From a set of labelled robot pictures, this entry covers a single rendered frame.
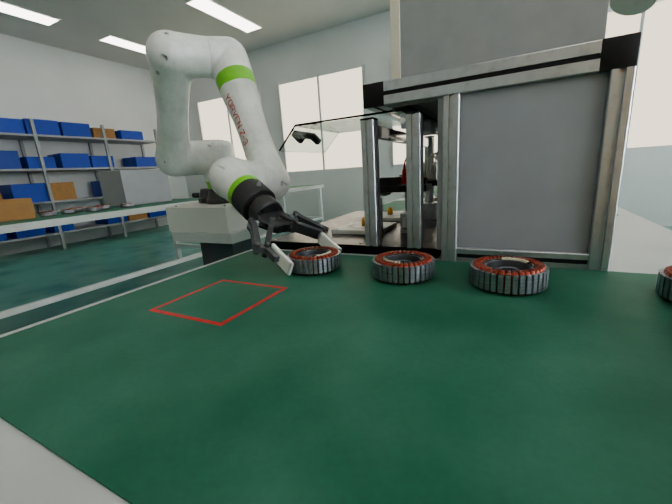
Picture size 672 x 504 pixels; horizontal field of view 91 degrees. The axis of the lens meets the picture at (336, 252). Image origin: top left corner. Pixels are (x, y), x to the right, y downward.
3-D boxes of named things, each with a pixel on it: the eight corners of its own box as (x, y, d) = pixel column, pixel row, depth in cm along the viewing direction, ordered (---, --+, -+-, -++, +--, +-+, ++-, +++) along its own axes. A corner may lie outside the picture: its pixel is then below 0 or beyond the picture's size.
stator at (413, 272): (402, 263, 69) (402, 246, 68) (447, 275, 60) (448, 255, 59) (360, 275, 63) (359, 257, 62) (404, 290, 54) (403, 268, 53)
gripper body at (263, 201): (272, 217, 84) (294, 238, 80) (242, 223, 78) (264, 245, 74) (278, 192, 80) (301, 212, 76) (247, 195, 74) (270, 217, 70)
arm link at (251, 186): (234, 176, 76) (268, 174, 82) (228, 218, 82) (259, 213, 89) (248, 189, 73) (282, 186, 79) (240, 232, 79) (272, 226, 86)
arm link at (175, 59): (152, 160, 131) (137, 15, 89) (195, 157, 139) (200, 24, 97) (160, 185, 126) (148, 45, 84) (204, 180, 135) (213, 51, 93)
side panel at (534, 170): (440, 261, 70) (442, 95, 62) (443, 257, 72) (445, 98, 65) (608, 272, 57) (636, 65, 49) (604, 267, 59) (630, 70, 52)
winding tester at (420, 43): (391, 92, 76) (389, -11, 72) (431, 114, 114) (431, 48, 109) (603, 55, 59) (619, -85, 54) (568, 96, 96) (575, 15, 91)
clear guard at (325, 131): (278, 151, 86) (276, 127, 85) (323, 153, 107) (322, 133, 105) (401, 138, 71) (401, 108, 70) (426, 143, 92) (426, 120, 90)
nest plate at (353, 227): (331, 233, 97) (331, 229, 97) (352, 225, 110) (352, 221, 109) (380, 235, 90) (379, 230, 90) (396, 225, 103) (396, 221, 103)
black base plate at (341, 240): (266, 248, 93) (265, 240, 93) (357, 215, 148) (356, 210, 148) (437, 258, 72) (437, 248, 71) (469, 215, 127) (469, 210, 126)
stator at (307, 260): (277, 270, 70) (275, 253, 69) (316, 258, 78) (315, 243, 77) (313, 280, 62) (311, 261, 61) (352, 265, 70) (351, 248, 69)
